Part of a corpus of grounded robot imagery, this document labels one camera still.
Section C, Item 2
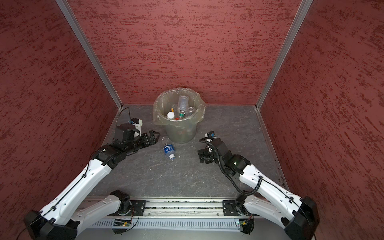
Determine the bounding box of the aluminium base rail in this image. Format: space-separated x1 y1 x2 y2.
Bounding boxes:
77 197 304 219

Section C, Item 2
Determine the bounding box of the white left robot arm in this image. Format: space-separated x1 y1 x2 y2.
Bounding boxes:
24 119 161 240

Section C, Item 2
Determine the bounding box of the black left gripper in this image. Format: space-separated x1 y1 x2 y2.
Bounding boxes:
124 130 161 154

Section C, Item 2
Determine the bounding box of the white perforated cable duct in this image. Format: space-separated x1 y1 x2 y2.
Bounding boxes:
89 218 242 232

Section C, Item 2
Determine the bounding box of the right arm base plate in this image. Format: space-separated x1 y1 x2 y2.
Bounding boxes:
222 200 249 217

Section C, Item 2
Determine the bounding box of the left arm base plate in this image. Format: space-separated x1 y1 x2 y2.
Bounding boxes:
128 200 147 217

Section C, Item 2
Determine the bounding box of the black corrugated cable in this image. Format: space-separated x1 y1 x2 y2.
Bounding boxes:
198 137 264 197

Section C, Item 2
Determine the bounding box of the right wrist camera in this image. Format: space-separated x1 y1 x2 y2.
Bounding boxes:
206 131 216 138

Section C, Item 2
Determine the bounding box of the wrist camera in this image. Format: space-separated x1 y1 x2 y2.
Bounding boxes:
206 131 216 138
130 118 143 138

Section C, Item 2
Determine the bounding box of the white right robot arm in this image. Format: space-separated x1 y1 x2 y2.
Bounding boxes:
199 137 320 240

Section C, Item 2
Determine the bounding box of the blue label bottle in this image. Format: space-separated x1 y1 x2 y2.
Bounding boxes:
163 144 176 161

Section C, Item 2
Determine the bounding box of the green band square bottle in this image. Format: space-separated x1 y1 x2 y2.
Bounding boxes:
167 107 178 120

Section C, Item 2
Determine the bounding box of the Pocari Sweat blue bottle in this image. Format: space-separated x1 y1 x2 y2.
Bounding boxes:
186 106 197 117

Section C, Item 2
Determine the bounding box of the clear plastic bin liner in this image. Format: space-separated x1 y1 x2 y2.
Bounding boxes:
153 88 206 128

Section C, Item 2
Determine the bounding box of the crane label clear bottle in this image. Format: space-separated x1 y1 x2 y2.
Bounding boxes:
178 95 189 119

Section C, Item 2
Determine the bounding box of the aluminium corner post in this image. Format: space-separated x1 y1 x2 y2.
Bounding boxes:
256 0 313 111
56 0 124 110

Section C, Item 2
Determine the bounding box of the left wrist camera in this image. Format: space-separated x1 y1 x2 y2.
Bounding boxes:
130 118 143 138

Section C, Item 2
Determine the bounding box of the right aluminium corner post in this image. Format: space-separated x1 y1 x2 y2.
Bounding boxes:
256 0 313 111

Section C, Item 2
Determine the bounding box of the grey mesh waste bin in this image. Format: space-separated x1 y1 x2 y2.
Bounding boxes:
157 89 205 144

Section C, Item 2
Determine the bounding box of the left aluminium corner post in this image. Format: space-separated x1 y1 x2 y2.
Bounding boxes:
56 0 124 110

